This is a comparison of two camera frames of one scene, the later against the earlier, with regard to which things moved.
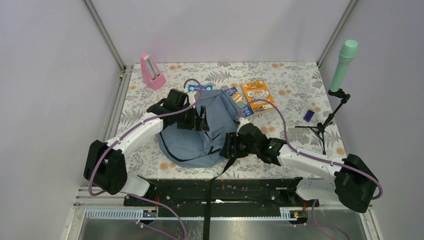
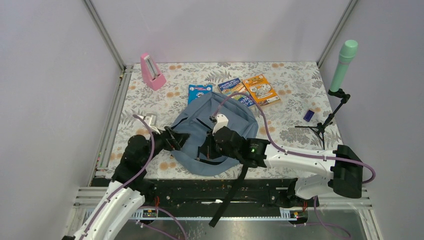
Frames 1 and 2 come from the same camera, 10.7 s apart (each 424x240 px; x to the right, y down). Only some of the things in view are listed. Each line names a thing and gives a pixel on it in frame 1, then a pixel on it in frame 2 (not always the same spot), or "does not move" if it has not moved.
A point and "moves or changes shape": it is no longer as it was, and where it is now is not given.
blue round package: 195,88 does not move
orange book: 258,90 moves or changes shape
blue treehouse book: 238,101 to 231,87
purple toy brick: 308,115 does not move
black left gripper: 196,123 to 173,140
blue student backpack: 195,148 moves or changes shape
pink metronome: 151,74 does not move
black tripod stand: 319,128 does not move
